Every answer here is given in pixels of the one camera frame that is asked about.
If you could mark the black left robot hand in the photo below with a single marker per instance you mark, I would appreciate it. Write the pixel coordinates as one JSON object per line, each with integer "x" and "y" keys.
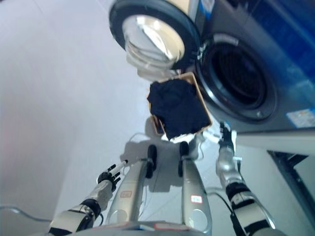
{"x": 105, "y": 177}

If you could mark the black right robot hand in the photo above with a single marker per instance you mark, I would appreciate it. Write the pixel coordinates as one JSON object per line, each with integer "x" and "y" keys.
{"x": 227, "y": 137}

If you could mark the white garment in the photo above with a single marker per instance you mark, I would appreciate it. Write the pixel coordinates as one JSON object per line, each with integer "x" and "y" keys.
{"x": 182, "y": 138}

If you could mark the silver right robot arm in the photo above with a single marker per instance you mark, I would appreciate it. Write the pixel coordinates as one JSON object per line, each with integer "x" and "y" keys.
{"x": 229, "y": 167}

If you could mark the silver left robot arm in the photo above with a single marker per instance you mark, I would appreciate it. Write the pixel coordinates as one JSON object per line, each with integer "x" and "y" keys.
{"x": 71, "y": 218}

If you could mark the wicker laundry basket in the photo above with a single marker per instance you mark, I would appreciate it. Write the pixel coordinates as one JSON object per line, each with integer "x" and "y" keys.
{"x": 200, "y": 98}

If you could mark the round washing machine door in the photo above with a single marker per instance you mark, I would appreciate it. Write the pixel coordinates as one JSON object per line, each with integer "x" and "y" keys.
{"x": 152, "y": 32}

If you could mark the black right robot foot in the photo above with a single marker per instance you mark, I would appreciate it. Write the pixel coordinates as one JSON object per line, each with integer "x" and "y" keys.
{"x": 184, "y": 148}

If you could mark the black robot foot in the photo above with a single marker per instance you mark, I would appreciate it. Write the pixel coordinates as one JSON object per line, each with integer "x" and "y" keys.
{"x": 152, "y": 153}
{"x": 184, "y": 148}

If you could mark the black left robot foot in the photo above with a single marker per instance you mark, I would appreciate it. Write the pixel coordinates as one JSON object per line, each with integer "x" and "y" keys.
{"x": 152, "y": 153}

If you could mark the black garment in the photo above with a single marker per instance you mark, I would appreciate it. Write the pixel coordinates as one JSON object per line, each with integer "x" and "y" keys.
{"x": 177, "y": 108}

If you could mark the silver right robot leg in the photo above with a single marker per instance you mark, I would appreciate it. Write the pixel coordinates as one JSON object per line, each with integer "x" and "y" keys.
{"x": 194, "y": 186}

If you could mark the silver robot torso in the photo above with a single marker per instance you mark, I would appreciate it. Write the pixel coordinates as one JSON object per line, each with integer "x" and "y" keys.
{"x": 142, "y": 228}

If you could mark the blue white energy label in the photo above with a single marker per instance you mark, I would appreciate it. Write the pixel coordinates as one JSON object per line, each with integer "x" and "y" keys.
{"x": 302, "y": 119}

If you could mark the black metal frame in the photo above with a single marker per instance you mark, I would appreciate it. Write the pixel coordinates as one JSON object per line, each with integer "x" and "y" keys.
{"x": 290, "y": 167}

